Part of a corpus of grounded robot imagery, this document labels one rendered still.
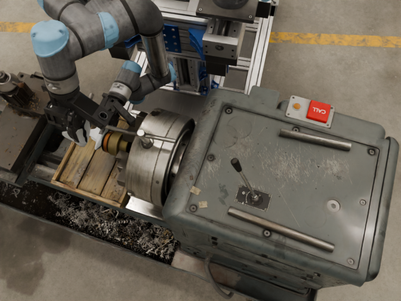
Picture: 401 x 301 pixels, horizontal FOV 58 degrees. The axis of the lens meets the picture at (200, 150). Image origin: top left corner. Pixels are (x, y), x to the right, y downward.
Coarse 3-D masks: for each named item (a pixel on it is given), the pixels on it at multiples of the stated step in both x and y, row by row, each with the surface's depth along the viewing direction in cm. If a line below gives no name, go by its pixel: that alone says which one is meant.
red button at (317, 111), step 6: (312, 102) 109; (318, 102) 109; (312, 108) 108; (318, 108) 108; (324, 108) 108; (330, 108) 108; (312, 114) 107; (318, 114) 107; (324, 114) 107; (318, 120) 107; (324, 120) 106
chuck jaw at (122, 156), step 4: (120, 152) 123; (124, 152) 123; (116, 156) 122; (120, 156) 122; (124, 156) 122; (120, 160) 123; (124, 160) 121; (120, 164) 121; (124, 164) 121; (120, 168) 121; (124, 168) 120; (124, 172) 119; (120, 176) 118; (124, 176) 118; (120, 180) 118; (124, 180) 118; (120, 184) 120; (124, 184) 118; (128, 192) 120; (132, 192) 118
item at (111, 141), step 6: (108, 132) 127; (114, 132) 126; (108, 138) 125; (114, 138) 124; (120, 138) 123; (102, 144) 125; (108, 144) 124; (114, 144) 123; (120, 144) 124; (126, 144) 123; (108, 150) 125; (114, 150) 124; (126, 150) 124
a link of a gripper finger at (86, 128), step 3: (84, 123) 97; (87, 123) 98; (81, 126) 97; (84, 126) 97; (87, 126) 99; (84, 129) 98; (87, 129) 99; (90, 129) 101; (84, 132) 100; (87, 132) 100; (84, 135) 100; (87, 135) 100; (87, 138) 101; (87, 141) 101
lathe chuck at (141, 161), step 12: (156, 108) 121; (144, 120) 113; (156, 120) 114; (168, 120) 114; (156, 132) 111; (132, 144) 110; (156, 144) 109; (132, 156) 110; (144, 156) 109; (156, 156) 108; (132, 168) 110; (144, 168) 109; (132, 180) 112; (144, 180) 111; (144, 192) 114
